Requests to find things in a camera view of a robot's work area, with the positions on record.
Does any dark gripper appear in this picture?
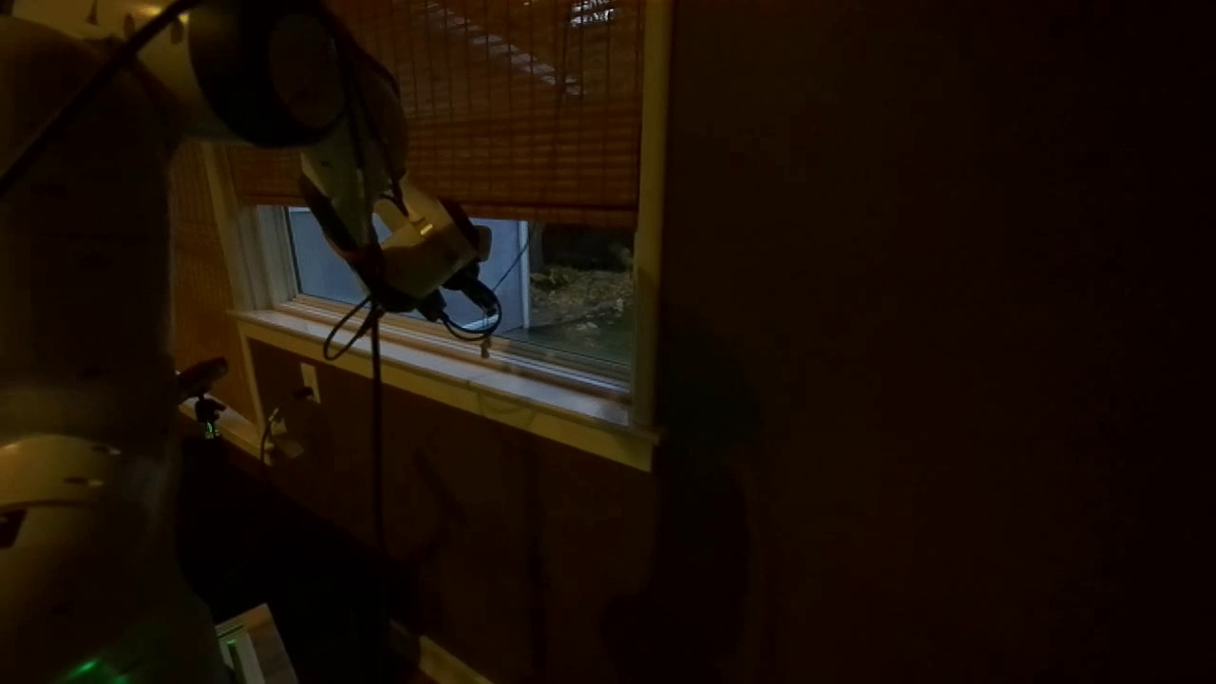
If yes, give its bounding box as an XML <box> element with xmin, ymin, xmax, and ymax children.
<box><xmin>372</xmin><ymin>185</ymin><xmax>502</xmax><ymax>341</ymax></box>

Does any brown bamboo window blind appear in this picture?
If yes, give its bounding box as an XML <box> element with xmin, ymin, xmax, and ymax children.
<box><xmin>217</xmin><ymin>0</ymin><xmax>644</xmax><ymax>231</ymax></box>

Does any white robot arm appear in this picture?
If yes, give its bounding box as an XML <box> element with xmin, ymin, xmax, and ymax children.
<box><xmin>0</xmin><ymin>0</ymin><xmax>502</xmax><ymax>684</ymax></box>

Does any white window frame with sill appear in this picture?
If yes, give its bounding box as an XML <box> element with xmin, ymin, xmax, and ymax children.
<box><xmin>189</xmin><ymin>0</ymin><xmax>653</xmax><ymax>471</ymax></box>

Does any black hanging cable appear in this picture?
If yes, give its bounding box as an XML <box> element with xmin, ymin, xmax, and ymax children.
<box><xmin>317</xmin><ymin>36</ymin><xmax>421</xmax><ymax>684</ymax></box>

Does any small wall outlet plate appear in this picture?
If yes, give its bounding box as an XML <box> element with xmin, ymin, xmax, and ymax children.
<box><xmin>300</xmin><ymin>362</ymin><xmax>322</xmax><ymax>402</ymax></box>

